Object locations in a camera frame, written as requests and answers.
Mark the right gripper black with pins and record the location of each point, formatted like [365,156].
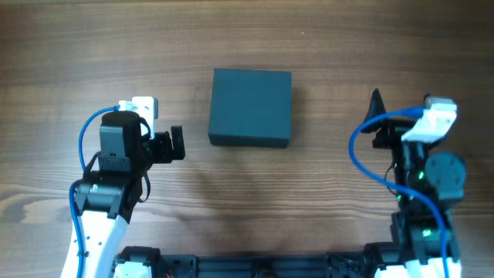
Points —
[390,136]

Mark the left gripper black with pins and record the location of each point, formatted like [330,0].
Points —
[164,146]

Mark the dark green box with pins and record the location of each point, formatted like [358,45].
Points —
[251,108]

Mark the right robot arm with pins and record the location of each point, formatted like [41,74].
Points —
[426,185]

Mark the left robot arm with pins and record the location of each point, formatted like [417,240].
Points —
[102,201]

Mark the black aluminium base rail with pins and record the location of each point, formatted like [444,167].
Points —
[262,266]

